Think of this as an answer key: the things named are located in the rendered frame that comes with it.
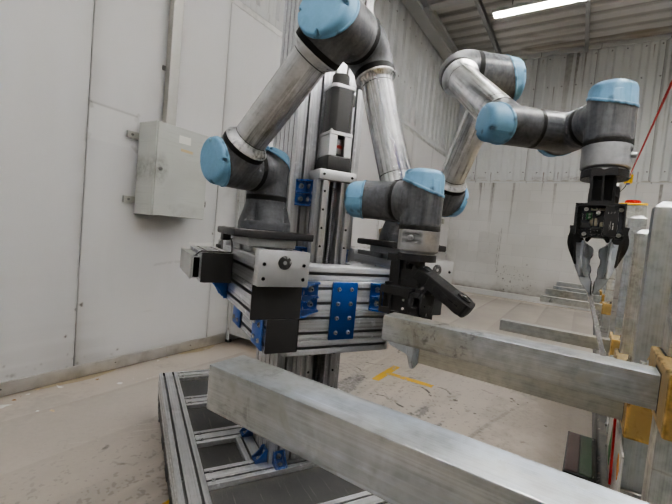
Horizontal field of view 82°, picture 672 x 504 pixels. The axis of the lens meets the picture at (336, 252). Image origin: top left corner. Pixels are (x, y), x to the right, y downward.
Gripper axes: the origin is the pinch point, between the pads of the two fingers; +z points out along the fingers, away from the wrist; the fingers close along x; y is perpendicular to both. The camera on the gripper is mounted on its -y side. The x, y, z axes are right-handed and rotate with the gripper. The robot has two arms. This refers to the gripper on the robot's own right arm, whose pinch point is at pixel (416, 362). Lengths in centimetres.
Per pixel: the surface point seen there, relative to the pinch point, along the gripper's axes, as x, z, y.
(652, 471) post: 22.7, -3.8, -31.5
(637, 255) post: -27.3, -23.5, -32.1
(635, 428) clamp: 5.0, -1.1, -31.8
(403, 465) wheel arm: 51, -12, -19
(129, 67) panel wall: -62, -115, 233
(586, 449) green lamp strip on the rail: -16.0, 12.5, -27.7
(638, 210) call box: -77, -37, -35
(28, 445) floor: 2, 83, 170
